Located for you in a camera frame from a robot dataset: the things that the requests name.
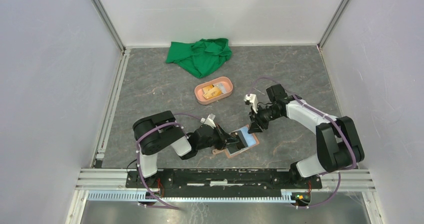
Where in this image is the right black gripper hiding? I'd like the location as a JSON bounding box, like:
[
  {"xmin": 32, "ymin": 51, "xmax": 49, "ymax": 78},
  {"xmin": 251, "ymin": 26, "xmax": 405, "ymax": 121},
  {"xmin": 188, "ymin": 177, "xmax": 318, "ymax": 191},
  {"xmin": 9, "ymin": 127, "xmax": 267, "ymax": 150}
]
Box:
[{"xmin": 247, "ymin": 104, "xmax": 282, "ymax": 134}]

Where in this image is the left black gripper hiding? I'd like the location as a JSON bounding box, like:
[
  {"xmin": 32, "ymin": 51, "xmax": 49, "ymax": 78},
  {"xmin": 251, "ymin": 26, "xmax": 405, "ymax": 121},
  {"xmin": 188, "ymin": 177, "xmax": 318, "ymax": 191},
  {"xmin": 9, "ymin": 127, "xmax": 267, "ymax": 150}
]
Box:
[{"xmin": 197, "ymin": 124, "xmax": 240, "ymax": 150}]

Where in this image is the brown leather card holder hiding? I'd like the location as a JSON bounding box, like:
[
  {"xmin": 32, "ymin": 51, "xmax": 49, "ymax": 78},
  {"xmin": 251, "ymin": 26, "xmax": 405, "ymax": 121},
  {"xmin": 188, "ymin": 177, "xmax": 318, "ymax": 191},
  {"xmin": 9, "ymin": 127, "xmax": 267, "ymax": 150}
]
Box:
[{"xmin": 212, "ymin": 125, "xmax": 260, "ymax": 158}]

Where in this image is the pink oval tray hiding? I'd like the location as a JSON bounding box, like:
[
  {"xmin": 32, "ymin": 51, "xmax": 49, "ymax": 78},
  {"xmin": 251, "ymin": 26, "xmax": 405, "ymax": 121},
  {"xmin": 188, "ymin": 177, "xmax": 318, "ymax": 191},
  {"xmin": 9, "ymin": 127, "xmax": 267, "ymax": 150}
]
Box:
[{"xmin": 194, "ymin": 77, "xmax": 234, "ymax": 105}]

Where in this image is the black card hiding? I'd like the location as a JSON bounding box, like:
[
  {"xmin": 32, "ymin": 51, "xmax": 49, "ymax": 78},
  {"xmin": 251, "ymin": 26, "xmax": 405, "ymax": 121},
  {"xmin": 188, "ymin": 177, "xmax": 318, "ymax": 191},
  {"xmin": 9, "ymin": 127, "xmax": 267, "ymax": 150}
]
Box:
[{"xmin": 233, "ymin": 130, "xmax": 248, "ymax": 150}]

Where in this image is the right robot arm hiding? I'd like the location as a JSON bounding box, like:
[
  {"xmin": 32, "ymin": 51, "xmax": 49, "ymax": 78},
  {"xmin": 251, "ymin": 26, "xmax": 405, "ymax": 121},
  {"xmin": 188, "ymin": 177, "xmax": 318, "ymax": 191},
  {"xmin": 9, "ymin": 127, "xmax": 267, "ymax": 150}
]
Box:
[{"xmin": 244, "ymin": 84, "xmax": 365, "ymax": 188}]

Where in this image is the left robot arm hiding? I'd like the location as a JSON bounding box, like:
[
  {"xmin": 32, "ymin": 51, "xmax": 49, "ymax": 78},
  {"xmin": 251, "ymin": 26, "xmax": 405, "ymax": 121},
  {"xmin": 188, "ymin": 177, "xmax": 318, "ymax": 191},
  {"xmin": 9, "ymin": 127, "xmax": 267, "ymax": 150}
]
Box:
[{"xmin": 132, "ymin": 110, "xmax": 244, "ymax": 188}]

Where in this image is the gold card in tray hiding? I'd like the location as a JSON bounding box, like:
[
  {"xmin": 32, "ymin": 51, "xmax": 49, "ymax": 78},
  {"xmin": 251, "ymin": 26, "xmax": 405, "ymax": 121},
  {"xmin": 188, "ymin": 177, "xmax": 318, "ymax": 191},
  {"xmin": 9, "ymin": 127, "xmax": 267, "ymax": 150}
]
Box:
[{"xmin": 202, "ymin": 85, "xmax": 220, "ymax": 100}]

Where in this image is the silver card in tray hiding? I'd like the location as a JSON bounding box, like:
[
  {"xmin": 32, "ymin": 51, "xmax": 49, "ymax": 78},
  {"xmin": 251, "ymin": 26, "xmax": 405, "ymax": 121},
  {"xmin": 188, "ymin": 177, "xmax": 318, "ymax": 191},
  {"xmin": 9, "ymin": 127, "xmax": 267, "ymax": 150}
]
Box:
[{"xmin": 214, "ymin": 82, "xmax": 227, "ymax": 95}]

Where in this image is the green cloth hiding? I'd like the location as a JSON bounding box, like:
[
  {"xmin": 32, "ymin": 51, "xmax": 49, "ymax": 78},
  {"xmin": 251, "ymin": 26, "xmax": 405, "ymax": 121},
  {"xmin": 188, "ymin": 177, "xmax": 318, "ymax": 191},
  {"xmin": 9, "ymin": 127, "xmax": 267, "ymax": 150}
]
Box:
[{"xmin": 165, "ymin": 38, "xmax": 233, "ymax": 79}]

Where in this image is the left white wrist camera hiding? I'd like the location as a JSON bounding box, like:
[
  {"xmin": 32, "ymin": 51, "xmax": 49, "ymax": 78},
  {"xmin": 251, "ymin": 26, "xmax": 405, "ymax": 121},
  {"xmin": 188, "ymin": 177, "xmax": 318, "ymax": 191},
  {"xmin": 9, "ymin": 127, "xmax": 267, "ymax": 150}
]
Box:
[{"xmin": 200, "ymin": 114, "xmax": 216, "ymax": 128}]

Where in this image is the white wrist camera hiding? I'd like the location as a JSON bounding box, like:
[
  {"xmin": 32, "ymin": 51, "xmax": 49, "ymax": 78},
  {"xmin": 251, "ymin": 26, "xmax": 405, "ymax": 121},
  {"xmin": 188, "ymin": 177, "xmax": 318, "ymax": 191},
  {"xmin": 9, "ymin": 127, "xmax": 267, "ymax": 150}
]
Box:
[
  {"xmin": 244, "ymin": 93, "xmax": 258, "ymax": 113},
  {"xmin": 200, "ymin": 114, "xmax": 216, "ymax": 128}
]

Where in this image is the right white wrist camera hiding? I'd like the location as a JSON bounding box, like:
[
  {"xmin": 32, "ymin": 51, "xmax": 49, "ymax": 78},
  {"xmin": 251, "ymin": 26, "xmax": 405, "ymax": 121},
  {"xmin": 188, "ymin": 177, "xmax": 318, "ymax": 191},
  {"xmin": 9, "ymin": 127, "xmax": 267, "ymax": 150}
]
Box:
[{"xmin": 244, "ymin": 93, "xmax": 258, "ymax": 113}]

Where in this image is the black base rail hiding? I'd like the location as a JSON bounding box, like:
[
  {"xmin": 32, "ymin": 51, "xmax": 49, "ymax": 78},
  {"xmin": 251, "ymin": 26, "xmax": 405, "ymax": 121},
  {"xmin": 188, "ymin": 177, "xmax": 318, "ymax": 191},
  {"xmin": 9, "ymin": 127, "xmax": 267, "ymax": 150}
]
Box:
[{"xmin": 145, "ymin": 168, "xmax": 323, "ymax": 198}]

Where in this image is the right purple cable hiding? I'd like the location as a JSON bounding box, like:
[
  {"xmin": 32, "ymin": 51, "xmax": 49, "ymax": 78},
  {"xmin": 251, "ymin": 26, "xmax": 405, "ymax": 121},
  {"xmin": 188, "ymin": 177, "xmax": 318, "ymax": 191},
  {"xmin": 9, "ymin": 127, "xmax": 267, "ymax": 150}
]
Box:
[{"xmin": 251, "ymin": 77, "xmax": 358, "ymax": 210}]

